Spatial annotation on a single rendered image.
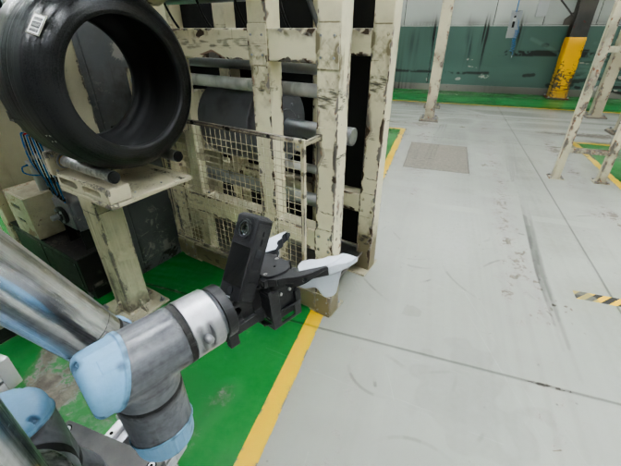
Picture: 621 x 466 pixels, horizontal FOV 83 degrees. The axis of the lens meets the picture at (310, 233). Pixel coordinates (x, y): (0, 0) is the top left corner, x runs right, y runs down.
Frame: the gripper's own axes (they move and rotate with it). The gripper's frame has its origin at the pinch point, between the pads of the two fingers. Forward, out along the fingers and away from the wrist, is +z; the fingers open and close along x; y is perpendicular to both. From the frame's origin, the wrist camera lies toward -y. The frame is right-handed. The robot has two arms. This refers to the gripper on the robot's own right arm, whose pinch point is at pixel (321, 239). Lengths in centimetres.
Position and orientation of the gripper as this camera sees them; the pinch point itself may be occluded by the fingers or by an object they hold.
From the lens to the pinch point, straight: 55.8
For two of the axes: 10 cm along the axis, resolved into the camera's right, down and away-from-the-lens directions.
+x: 7.0, 2.4, -6.7
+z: 7.1, -3.6, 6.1
